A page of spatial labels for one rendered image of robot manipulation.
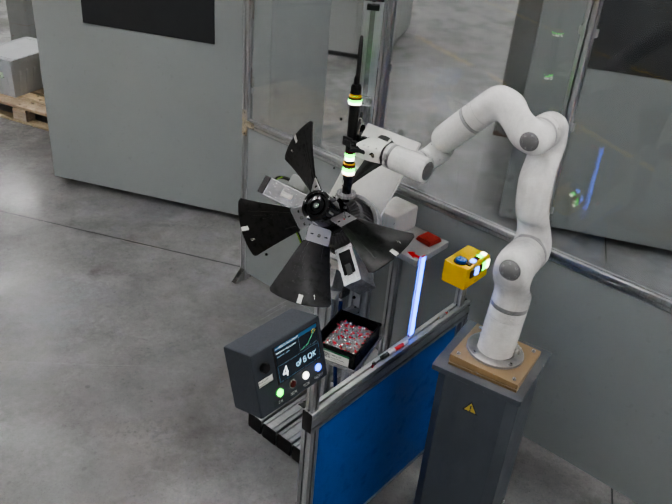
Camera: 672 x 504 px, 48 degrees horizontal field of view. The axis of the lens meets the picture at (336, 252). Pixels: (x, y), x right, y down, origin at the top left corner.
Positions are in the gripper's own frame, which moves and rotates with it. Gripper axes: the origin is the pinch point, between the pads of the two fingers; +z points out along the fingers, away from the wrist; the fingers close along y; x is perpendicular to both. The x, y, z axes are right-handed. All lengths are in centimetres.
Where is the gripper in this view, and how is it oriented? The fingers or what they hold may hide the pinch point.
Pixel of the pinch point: (351, 139)
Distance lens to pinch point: 256.4
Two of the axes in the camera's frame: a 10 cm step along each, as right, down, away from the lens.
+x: 0.8, -8.5, -5.2
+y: 6.6, -3.5, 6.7
